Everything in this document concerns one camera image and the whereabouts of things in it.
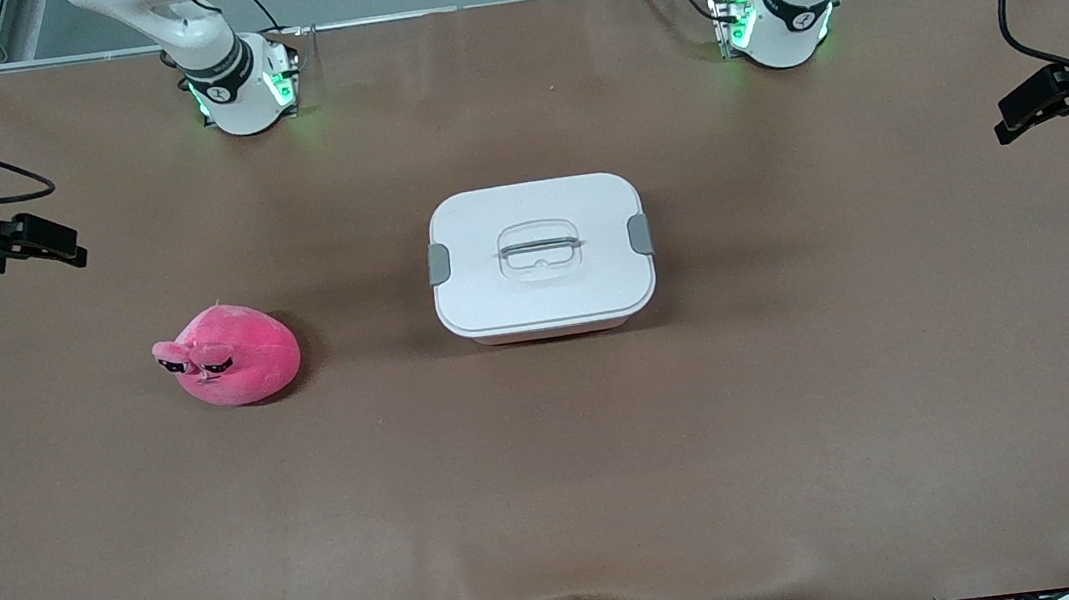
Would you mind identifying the white box lid grey latches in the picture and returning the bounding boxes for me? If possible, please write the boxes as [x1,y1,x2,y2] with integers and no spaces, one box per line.
[420,167,663,344]

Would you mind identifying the pink plush toy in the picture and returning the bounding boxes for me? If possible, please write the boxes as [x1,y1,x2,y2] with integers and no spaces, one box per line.
[146,292,307,416]

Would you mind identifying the pink plastic storage box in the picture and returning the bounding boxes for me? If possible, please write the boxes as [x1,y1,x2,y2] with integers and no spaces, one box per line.
[473,314,635,349]

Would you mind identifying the large table mat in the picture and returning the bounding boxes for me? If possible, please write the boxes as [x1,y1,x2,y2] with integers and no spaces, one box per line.
[0,0,1069,600]

